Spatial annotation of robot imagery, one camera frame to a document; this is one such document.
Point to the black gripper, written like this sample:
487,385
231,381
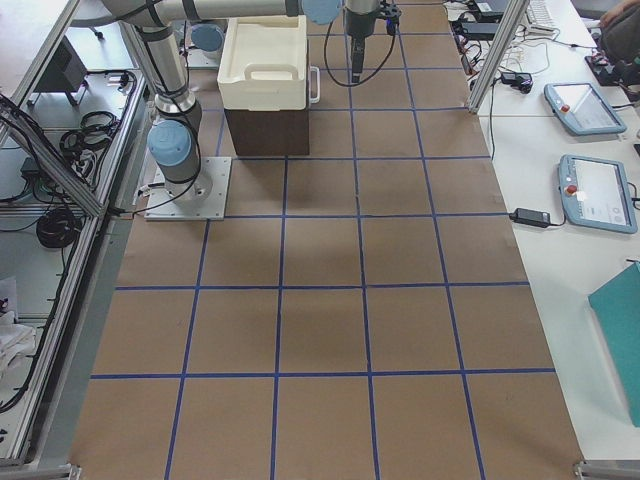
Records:
358,25

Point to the wooden drawer with white handle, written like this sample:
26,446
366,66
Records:
314,84

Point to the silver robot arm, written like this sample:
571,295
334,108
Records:
152,22

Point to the cream plastic tray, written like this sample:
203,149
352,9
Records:
264,64

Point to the upper teach pendant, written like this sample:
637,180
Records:
582,109

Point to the teach pendant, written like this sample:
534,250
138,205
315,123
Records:
594,193
582,109

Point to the black power adapter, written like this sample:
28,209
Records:
535,218

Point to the lower teach pendant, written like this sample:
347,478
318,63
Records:
594,193

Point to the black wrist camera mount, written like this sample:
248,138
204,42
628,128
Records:
390,13

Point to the aluminium frame post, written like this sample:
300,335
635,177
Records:
512,17

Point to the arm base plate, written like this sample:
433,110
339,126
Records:
205,199

